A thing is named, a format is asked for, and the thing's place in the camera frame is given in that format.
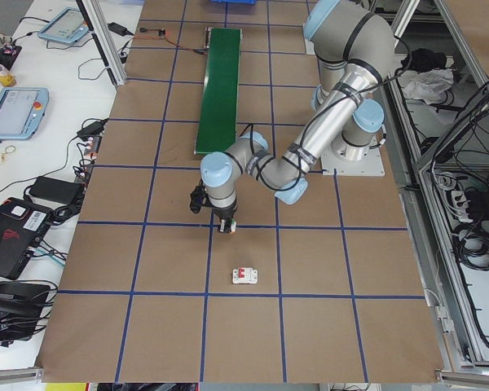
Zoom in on green conveyor belt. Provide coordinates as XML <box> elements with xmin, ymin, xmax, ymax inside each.
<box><xmin>193</xmin><ymin>27</ymin><xmax>245</xmax><ymax>156</ymax></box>

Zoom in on power strip with red switches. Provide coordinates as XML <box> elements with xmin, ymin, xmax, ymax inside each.
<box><xmin>73</xmin><ymin>134</ymin><xmax>103</xmax><ymax>191</ymax></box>

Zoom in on small black power adapter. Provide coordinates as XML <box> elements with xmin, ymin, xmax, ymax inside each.
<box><xmin>77</xmin><ymin>119</ymin><xmax>109</xmax><ymax>139</ymax></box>

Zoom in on large black power brick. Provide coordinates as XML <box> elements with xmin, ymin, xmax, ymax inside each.
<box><xmin>27</xmin><ymin>175</ymin><xmax>85</xmax><ymax>204</ymax></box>

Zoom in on black electronics boxes and adapters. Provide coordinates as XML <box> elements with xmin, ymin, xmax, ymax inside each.
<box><xmin>0</xmin><ymin>197</ymin><xmax>53</xmax><ymax>280</ymax></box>

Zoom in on black desk device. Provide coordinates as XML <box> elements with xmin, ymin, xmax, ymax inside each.
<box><xmin>0</xmin><ymin>279</ymin><xmax>58</xmax><ymax>349</ymax></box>

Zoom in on white power strip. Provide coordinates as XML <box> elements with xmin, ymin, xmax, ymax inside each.
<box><xmin>447</xmin><ymin>189</ymin><xmax>476</xmax><ymax>223</ymax></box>

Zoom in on tan rubber band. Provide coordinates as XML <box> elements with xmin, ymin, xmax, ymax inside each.
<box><xmin>0</xmin><ymin>145</ymin><xmax>20</xmax><ymax>165</ymax></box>

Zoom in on blue teach pendant tablet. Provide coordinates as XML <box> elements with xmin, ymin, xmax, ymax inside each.
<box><xmin>0</xmin><ymin>86</ymin><xmax>50</xmax><ymax>143</ymax></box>
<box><xmin>37</xmin><ymin>7</ymin><xmax>89</xmax><ymax>46</ymax></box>

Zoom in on white crumpled cloth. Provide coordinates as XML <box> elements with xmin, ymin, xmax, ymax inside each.
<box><xmin>403</xmin><ymin>67</ymin><xmax>454</xmax><ymax>105</ymax></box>

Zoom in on black crumpled cloth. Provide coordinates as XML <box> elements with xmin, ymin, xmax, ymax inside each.
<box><xmin>411</xmin><ymin>47</ymin><xmax>448</xmax><ymax>70</ymax></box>

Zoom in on aluminium corner bar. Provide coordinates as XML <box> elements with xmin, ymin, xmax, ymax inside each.
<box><xmin>434</xmin><ymin>368</ymin><xmax>489</xmax><ymax>386</ymax></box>
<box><xmin>0</xmin><ymin>366</ymin><xmax>46</xmax><ymax>386</ymax></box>

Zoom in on black pad with pink clips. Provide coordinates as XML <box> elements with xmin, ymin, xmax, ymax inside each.
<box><xmin>0</xmin><ymin>43</ymin><xmax>24</xmax><ymax>82</ymax></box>

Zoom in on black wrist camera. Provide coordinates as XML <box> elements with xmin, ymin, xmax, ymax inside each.
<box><xmin>188</xmin><ymin>185</ymin><xmax>208</xmax><ymax>215</ymax></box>

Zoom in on white circuit breaker red switch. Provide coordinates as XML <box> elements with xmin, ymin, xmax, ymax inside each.
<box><xmin>231</xmin><ymin>266</ymin><xmax>261</xmax><ymax>286</ymax></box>

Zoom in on red black motor wire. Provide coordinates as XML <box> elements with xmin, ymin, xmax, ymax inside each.
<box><xmin>165</xmin><ymin>34</ymin><xmax>209</xmax><ymax>56</ymax></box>

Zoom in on aluminium camera post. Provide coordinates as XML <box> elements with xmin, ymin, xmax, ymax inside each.
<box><xmin>76</xmin><ymin>0</ymin><xmax>127</xmax><ymax>86</ymax></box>

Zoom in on thin orange wire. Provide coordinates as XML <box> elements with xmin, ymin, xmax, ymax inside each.
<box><xmin>126</xmin><ymin>32</ymin><xmax>164</xmax><ymax>50</ymax></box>

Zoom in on V-shaped metal bar frame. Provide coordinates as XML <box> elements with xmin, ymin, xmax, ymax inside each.
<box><xmin>370</xmin><ymin>0</ymin><xmax>489</xmax><ymax>376</ymax></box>

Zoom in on black coiled cable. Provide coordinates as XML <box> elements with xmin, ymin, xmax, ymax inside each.
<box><xmin>452</xmin><ymin>227</ymin><xmax>489</xmax><ymax>270</ymax></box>

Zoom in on grey metal bracket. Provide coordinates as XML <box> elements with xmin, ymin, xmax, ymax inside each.
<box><xmin>435</xmin><ymin>305</ymin><xmax>456</xmax><ymax>336</ymax></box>

